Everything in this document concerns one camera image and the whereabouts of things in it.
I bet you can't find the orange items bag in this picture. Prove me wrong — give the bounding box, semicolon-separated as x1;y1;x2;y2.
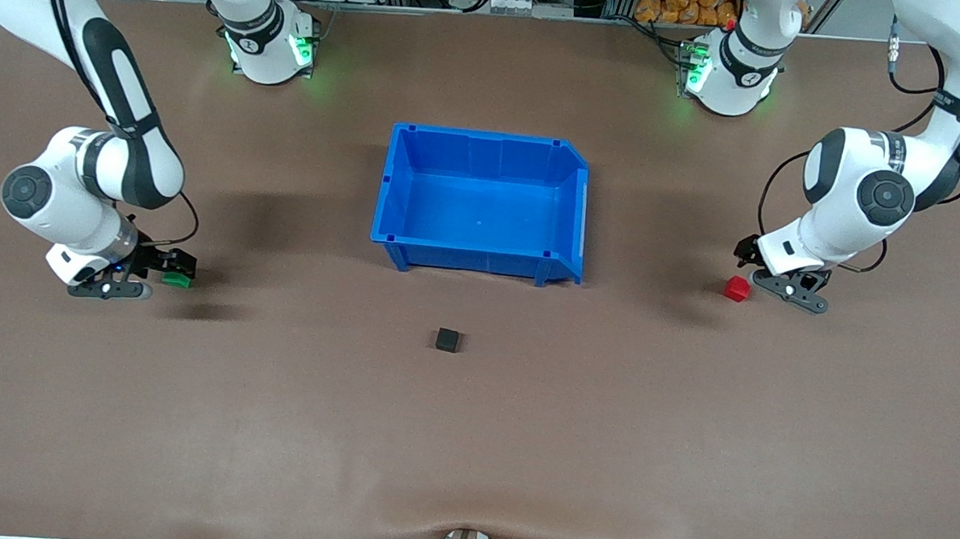
633;0;743;31

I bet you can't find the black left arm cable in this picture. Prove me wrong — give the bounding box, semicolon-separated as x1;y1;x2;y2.
752;8;960;284

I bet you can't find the white terminal block device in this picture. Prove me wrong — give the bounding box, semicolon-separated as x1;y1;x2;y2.
490;0;577;21

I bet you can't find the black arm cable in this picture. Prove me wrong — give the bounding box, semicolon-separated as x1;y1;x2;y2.
14;0;219;251
752;8;960;284

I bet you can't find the aluminium table edge rail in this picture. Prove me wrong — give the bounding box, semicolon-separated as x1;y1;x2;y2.
132;0;893;60

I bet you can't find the brown table cover mat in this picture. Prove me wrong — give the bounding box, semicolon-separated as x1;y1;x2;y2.
0;0;960;539

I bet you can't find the blue plastic bin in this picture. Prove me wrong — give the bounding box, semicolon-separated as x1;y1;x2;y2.
366;120;596;291

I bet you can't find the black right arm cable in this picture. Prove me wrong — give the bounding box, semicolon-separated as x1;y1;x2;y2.
14;0;219;251

